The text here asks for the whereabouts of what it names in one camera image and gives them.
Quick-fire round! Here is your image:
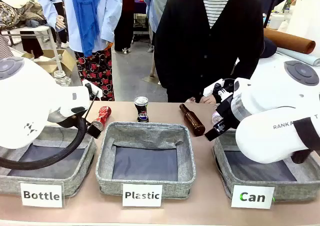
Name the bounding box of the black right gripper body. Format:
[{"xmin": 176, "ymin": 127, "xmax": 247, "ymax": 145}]
[{"xmin": 215, "ymin": 96, "xmax": 245, "ymax": 131}]

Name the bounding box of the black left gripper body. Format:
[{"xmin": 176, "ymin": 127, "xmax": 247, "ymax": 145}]
[{"xmin": 47, "ymin": 107, "xmax": 88, "ymax": 130}]

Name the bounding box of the small pink-labelled plastic bottle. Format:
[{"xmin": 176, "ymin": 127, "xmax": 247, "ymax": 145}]
[{"xmin": 211, "ymin": 110, "xmax": 224, "ymax": 126}]

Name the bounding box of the brown glass bottle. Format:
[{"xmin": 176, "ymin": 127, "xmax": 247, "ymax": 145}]
[{"xmin": 178, "ymin": 103, "xmax": 206, "ymax": 138}]

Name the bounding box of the dark blue Pepsi can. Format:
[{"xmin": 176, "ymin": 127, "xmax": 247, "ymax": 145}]
[{"xmin": 134, "ymin": 96, "xmax": 150, "ymax": 123}]

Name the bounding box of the crushed red soda can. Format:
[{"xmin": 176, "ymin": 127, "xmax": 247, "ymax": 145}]
[{"xmin": 90, "ymin": 105, "xmax": 112, "ymax": 132}]

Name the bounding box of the grey basket labelled Bottle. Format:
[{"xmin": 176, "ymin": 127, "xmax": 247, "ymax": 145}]
[{"xmin": 0, "ymin": 125, "xmax": 97, "ymax": 198}]

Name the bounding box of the grey basket labelled Plastic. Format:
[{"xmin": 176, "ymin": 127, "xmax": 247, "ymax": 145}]
[{"xmin": 95, "ymin": 121, "xmax": 197, "ymax": 200}]

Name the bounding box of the grey basket labelled Can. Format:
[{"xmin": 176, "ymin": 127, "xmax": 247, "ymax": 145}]
[{"xmin": 212, "ymin": 129, "xmax": 320, "ymax": 203}]

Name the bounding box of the white Can label card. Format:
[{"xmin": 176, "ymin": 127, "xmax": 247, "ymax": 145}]
[{"xmin": 230, "ymin": 184, "xmax": 276, "ymax": 210}]

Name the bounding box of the person's left hand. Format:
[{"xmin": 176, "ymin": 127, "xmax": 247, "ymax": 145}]
[{"xmin": 199, "ymin": 94, "xmax": 218, "ymax": 105}]

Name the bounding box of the cardboard box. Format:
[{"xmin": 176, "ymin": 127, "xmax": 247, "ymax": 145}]
[{"xmin": 22, "ymin": 49, "xmax": 76, "ymax": 80}]

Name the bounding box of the person in black cardigan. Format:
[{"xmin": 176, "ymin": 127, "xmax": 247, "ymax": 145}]
[{"xmin": 153, "ymin": 0, "xmax": 265, "ymax": 104}]

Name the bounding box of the white side table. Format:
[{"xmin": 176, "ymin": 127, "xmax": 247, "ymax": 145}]
[{"xmin": 259, "ymin": 51, "xmax": 320, "ymax": 67}]

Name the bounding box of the dark navy cap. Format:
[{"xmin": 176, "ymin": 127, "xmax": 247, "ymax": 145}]
[{"xmin": 259, "ymin": 37, "xmax": 278, "ymax": 59}]

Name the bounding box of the white Bottle label card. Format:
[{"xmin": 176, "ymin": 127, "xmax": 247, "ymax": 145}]
[{"xmin": 19, "ymin": 182, "xmax": 64, "ymax": 209}]

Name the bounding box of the white Plastic label card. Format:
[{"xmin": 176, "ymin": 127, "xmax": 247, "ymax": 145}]
[{"xmin": 122, "ymin": 183, "xmax": 163, "ymax": 208}]

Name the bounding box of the pale blue rolled sheet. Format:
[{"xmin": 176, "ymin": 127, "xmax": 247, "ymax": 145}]
[{"xmin": 276, "ymin": 47, "xmax": 320, "ymax": 67}]

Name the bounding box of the brown rolled sheet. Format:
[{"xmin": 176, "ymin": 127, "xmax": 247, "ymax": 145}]
[{"xmin": 263, "ymin": 27, "xmax": 317, "ymax": 55}]

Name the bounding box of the white table with clothes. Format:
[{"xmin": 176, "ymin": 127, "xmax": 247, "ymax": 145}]
[{"xmin": 0, "ymin": 25, "xmax": 64, "ymax": 72}]

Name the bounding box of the blue scarf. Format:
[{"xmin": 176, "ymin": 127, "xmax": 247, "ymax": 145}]
[{"xmin": 71, "ymin": 0, "xmax": 101, "ymax": 58}]

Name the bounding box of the white bucket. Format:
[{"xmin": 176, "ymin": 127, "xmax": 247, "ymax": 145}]
[{"xmin": 269, "ymin": 12, "xmax": 286, "ymax": 30}]

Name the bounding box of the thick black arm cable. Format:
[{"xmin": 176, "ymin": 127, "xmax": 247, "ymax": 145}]
[{"xmin": 0, "ymin": 115, "xmax": 89, "ymax": 171}]

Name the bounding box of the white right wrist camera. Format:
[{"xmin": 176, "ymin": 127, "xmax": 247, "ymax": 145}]
[{"xmin": 202, "ymin": 78, "xmax": 237, "ymax": 104}]

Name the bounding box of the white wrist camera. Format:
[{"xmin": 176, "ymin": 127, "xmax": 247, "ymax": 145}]
[
  {"xmin": 202, "ymin": 78, "xmax": 237, "ymax": 104},
  {"xmin": 81, "ymin": 79, "xmax": 103, "ymax": 99}
]

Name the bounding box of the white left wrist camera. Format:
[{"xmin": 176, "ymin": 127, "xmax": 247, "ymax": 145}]
[{"xmin": 81, "ymin": 79, "xmax": 103, "ymax": 99}]

